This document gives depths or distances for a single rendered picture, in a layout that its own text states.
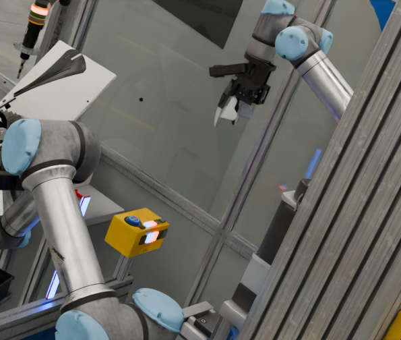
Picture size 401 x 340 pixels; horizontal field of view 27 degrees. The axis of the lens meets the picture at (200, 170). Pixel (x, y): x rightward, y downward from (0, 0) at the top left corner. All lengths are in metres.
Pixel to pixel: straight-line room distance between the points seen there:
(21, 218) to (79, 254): 0.39
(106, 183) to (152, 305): 1.43
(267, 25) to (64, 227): 0.77
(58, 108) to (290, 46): 0.96
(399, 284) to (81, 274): 0.61
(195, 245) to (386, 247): 1.40
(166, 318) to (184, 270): 1.26
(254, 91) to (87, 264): 0.72
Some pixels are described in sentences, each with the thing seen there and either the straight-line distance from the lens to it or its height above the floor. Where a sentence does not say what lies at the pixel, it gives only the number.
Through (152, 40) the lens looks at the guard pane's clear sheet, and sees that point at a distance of 2.96.
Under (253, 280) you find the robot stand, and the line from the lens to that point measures 1.87.
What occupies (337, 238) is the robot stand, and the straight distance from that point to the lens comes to 1.65.
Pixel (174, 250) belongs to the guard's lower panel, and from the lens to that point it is 2.97.
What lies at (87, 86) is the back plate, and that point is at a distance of 2.71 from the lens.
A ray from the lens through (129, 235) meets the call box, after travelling 2.45.
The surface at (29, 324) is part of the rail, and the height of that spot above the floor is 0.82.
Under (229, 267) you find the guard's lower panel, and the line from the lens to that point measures 2.86.
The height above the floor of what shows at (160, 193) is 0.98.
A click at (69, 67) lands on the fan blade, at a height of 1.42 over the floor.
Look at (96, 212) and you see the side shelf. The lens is 2.94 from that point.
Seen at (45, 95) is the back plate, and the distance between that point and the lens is 2.74.
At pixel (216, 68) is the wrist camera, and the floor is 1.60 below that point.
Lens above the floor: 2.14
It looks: 21 degrees down
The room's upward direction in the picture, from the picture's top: 23 degrees clockwise
